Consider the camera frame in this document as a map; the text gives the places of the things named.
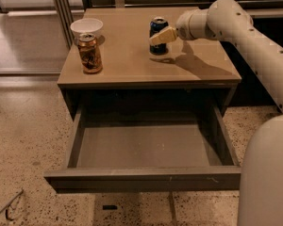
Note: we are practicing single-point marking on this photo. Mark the brown gold drink can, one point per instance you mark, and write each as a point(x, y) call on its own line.
point(89, 53)

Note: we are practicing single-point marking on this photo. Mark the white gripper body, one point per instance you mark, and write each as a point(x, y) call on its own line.
point(184, 25)

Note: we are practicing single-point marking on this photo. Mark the small black floor object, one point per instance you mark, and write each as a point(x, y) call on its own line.
point(110, 207)

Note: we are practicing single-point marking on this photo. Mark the white bowl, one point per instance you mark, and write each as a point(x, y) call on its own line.
point(87, 25)

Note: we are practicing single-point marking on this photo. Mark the open grey top drawer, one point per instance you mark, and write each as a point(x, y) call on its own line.
point(151, 151)

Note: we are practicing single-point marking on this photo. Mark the metal rod on floor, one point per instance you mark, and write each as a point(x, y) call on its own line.
point(9, 202)

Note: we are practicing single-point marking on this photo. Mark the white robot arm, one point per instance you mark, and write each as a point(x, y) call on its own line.
point(261, 186)

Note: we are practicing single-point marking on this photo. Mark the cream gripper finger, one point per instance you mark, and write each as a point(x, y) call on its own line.
point(166, 35)

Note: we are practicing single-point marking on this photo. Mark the blue pepsi can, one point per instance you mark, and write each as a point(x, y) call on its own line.
point(156, 46)

